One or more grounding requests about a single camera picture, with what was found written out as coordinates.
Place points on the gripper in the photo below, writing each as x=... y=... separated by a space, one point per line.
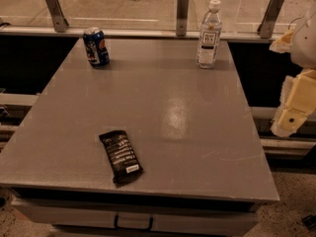
x=305 y=43

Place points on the blue pepsi can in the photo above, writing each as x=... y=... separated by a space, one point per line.
x=97 y=53

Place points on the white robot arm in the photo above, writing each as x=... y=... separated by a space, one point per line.
x=303 y=47

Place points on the clear plastic water bottle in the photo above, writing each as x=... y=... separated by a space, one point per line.
x=209 y=36

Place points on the black snack bar wrapper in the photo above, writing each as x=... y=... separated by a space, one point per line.
x=121 y=155

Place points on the right metal rail bracket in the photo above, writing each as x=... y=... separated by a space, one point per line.
x=267 y=25

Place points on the metal rail bracket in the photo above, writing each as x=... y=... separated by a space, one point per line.
x=59 y=22
x=267 y=25
x=182 y=17

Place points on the middle metal rail bracket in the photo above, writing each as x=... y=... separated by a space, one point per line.
x=182 y=17

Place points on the grey drawer with black handle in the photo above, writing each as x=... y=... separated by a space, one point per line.
x=94 y=219

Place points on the metal window rail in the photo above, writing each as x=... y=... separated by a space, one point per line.
x=72 y=32

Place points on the left metal rail bracket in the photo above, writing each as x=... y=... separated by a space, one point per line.
x=59 y=22

